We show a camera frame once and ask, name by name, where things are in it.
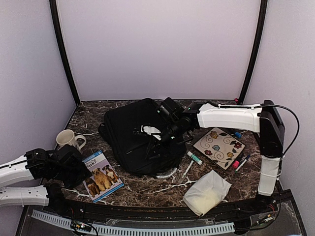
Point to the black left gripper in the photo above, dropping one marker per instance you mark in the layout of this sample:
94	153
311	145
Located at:
83	174

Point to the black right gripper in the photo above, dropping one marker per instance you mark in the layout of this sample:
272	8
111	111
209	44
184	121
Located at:
158	144

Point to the dog picture book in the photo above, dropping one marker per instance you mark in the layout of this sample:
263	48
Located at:
104	179

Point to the black student backpack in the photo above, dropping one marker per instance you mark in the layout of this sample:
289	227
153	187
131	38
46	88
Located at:
121	130

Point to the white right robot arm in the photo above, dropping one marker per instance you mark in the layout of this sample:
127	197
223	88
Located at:
263	119

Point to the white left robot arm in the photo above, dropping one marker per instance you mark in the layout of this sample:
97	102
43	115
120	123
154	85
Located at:
35	164

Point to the white glue stick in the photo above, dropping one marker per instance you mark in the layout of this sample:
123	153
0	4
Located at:
194	157

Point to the clear syringe pen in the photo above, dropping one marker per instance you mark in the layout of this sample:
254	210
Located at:
185	172

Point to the white patterned mug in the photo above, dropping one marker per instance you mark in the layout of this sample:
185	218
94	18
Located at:
68	137

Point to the blue capped black marker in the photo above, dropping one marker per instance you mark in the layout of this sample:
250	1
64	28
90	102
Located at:
234	133

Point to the pink highlighter marker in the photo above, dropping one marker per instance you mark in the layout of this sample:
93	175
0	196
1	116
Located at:
236	164

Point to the green capped marker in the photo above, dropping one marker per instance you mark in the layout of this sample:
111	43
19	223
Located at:
238	169

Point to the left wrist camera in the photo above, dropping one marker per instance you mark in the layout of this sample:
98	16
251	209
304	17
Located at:
69	155

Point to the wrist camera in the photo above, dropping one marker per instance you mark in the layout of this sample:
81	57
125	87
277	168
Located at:
69	155
147	131

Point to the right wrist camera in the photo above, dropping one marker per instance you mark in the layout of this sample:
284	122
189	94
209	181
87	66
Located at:
147	131

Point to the grey slotted cable duct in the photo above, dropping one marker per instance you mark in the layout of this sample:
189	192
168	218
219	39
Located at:
135	228

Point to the black left frame post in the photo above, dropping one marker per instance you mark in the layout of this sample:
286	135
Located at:
62	50

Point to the black frame post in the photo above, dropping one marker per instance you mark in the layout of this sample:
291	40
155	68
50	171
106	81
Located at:
62	50
255	49

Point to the black right frame post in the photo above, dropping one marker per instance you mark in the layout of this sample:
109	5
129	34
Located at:
255	49

